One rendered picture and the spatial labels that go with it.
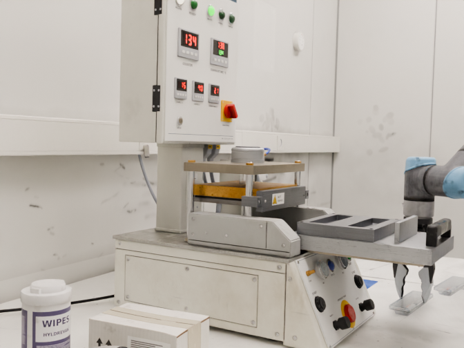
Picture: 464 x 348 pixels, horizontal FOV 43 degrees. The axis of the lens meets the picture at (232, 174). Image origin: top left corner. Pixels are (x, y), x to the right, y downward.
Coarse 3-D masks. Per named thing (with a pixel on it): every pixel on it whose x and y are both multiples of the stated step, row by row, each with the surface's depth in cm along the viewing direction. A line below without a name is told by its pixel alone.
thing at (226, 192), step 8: (240, 176) 140; (200, 184) 135; (208, 184) 135; (216, 184) 136; (224, 184) 137; (232, 184) 138; (240, 184) 138; (256, 184) 140; (264, 184) 140; (272, 184) 141; (280, 184) 142; (288, 184) 142; (296, 184) 145; (200, 192) 135; (208, 192) 134; (216, 192) 133; (224, 192) 132; (232, 192) 131; (240, 192) 130; (200, 200) 135; (208, 200) 134; (216, 200) 133; (224, 200) 132; (232, 200) 131; (240, 200) 130
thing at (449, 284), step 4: (452, 276) 177; (456, 276) 177; (448, 280) 172; (452, 280) 172; (456, 280) 172; (460, 280) 172; (440, 284) 166; (444, 284) 166; (448, 284) 166; (452, 284) 166; (456, 284) 167; (460, 284) 167; (444, 288) 162; (448, 288) 162; (452, 288) 162
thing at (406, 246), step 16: (400, 224) 115; (416, 224) 127; (304, 240) 121; (320, 240) 120; (336, 240) 118; (352, 240) 117; (384, 240) 118; (400, 240) 116; (416, 240) 119; (448, 240) 122; (352, 256) 118; (368, 256) 115; (384, 256) 113; (400, 256) 111; (416, 256) 110; (432, 256) 109
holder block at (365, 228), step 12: (324, 216) 134; (336, 216) 138; (348, 216) 137; (360, 216) 136; (300, 228) 123; (312, 228) 122; (324, 228) 120; (336, 228) 119; (348, 228) 118; (360, 228) 117; (372, 228) 117; (384, 228) 121; (360, 240) 116; (372, 240) 115
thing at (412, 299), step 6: (408, 294) 154; (414, 294) 154; (420, 294) 154; (396, 300) 148; (402, 300) 148; (408, 300) 148; (414, 300) 148; (420, 300) 148; (396, 306) 143; (402, 306) 143; (408, 306) 143; (414, 306) 143
